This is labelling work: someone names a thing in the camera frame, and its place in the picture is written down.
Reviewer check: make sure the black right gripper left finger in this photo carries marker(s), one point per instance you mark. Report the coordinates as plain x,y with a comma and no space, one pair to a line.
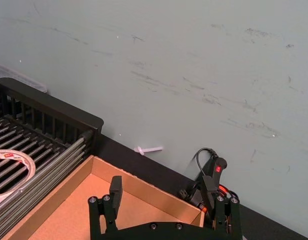
116,192

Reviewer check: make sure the shallow brown cardboard tray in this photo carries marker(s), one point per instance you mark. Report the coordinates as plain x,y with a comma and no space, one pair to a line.
149,192

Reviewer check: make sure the small white three-armed plastic piece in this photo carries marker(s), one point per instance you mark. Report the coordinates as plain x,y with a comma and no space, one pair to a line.
150,149

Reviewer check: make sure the clear plastic case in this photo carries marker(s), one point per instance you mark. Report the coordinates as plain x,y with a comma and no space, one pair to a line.
24,77

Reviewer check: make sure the black table cloth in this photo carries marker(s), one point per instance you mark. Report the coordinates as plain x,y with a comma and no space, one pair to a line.
156,170

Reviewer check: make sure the black rack with steel bars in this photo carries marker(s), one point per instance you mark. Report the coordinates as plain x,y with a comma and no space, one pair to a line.
44,106

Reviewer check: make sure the roll of white tape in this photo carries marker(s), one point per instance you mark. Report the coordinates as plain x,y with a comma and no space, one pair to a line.
30,163

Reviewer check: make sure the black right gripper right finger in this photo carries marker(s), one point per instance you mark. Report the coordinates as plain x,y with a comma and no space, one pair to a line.
209,195

